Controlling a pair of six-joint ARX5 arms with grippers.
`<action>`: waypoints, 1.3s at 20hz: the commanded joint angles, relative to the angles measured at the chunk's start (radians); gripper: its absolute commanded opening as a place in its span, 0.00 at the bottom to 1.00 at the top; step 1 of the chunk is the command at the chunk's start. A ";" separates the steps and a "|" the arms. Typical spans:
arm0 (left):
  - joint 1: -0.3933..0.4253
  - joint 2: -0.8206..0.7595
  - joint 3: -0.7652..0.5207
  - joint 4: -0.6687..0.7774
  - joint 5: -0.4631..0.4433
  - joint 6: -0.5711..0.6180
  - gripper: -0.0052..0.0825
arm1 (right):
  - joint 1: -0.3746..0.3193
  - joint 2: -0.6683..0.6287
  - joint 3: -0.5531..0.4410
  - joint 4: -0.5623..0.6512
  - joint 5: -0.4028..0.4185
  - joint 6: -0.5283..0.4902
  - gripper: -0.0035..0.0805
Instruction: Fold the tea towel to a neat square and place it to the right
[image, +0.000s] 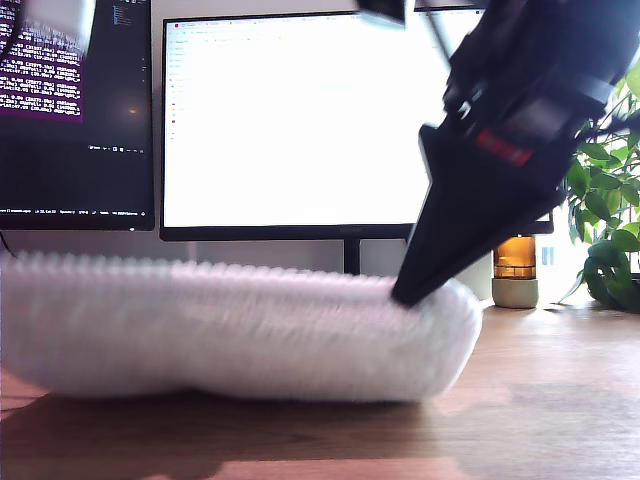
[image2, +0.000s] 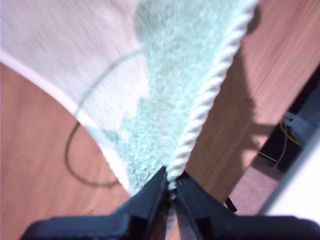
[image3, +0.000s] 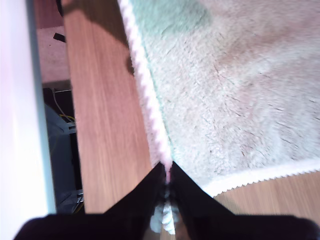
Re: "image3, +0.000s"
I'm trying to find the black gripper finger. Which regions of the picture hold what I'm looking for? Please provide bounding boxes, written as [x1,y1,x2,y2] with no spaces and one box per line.
[169,160,258,240]
[82,161,168,240]

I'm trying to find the fluffy white green tea towel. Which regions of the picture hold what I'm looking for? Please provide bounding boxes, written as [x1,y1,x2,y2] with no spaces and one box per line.
[118,0,320,236]

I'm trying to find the grey box under table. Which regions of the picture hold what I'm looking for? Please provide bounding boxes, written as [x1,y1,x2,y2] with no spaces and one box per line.
[43,102,85,213]

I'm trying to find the white board with black print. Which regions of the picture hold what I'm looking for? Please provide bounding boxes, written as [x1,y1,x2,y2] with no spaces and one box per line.
[0,0,58,223]

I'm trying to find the small black floor object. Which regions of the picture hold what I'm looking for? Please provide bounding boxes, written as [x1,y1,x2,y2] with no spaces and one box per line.
[53,31,67,43]

